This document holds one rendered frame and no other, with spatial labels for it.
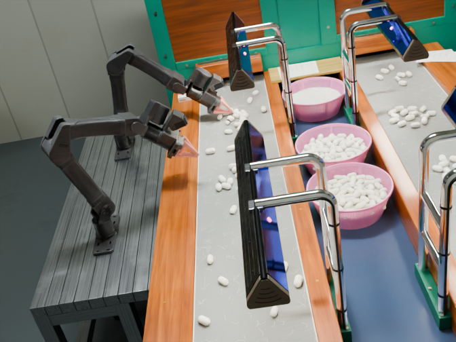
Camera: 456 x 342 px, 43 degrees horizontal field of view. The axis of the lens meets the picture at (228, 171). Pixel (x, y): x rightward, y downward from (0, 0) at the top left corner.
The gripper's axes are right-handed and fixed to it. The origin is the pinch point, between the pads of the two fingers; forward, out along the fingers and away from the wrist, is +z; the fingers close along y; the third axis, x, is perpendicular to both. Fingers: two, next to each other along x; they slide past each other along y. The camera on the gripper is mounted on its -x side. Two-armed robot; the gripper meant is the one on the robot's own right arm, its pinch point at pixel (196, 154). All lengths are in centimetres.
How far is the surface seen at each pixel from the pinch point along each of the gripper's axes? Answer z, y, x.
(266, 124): 26.7, 35.0, -7.8
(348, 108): 54, 41, -28
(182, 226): 1.7, -26.9, 10.6
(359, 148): 51, 8, -27
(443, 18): 83, 82, -73
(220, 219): 12.0, -22.7, 5.0
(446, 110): 41, -34, -62
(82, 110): -32, 215, 119
